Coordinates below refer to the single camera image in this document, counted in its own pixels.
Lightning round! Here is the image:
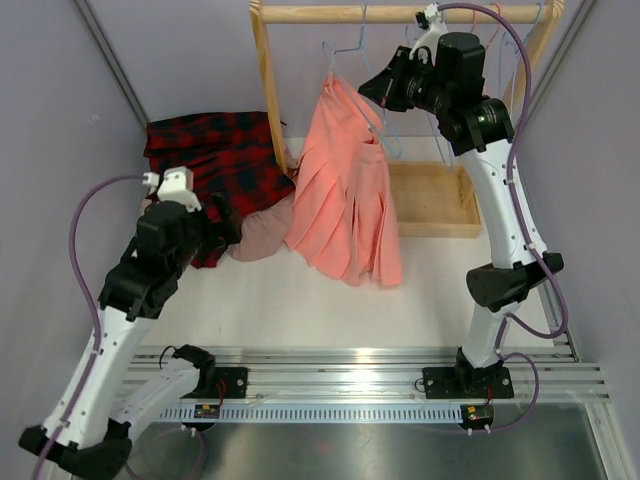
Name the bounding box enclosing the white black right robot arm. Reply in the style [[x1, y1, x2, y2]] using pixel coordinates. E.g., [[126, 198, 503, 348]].
[[358, 31, 564, 399]]

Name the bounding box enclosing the aluminium mounting rail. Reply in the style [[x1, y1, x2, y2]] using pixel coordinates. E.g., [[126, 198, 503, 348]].
[[67, 347, 614, 404]]

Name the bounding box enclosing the wooden clothes rack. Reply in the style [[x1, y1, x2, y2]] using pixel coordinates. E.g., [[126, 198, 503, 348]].
[[249, 1, 564, 239]]

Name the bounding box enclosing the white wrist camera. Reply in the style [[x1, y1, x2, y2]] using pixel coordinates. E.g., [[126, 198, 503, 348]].
[[141, 166, 202, 213], [409, 3, 448, 64]]

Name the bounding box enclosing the salmon pink skirt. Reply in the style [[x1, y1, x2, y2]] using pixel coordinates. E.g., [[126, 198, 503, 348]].
[[285, 74, 403, 287]]

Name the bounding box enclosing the blue hanger with plaid skirt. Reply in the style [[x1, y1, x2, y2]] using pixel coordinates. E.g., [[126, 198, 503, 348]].
[[404, 24, 453, 173]]

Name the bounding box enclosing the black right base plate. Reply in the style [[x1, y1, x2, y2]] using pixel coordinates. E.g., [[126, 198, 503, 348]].
[[422, 364, 515, 400]]

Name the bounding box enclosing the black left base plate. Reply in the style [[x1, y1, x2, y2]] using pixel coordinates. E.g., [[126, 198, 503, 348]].
[[183, 366, 249, 400]]

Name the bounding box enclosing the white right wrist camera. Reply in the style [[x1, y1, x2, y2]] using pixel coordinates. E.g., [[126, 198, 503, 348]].
[[409, 3, 448, 64]]

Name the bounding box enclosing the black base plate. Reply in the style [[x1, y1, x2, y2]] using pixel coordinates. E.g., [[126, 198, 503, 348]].
[[183, 366, 249, 400], [422, 364, 515, 400]]

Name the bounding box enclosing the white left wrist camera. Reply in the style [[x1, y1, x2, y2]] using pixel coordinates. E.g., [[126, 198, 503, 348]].
[[141, 166, 202, 213]]

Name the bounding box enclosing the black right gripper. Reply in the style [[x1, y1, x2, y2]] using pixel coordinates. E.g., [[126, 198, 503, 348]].
[[359, 47, 451, 118]]

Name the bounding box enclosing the pink wire hanger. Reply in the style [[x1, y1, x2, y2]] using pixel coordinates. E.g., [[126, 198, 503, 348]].
[[482, 3, 504, 51]]

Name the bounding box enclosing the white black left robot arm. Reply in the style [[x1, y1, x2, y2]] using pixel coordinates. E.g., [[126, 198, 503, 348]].
[[18, 195, 241, 479]]

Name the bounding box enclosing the dusty pink ruffled garment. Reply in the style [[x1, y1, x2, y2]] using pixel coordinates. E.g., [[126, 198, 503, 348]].
[[144, 146, 295, 262]]

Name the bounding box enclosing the red black plaid skirt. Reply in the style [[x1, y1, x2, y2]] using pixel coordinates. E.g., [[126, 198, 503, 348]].
[[144, 111, 295, 268]]

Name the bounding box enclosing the blue hanger with pink skirt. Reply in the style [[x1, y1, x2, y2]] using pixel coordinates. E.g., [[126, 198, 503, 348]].
[[321, 3, 403, 159]]

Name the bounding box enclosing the white slotted cable duct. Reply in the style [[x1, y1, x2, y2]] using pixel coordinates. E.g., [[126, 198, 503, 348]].
[[158, 403, 462, 424]]

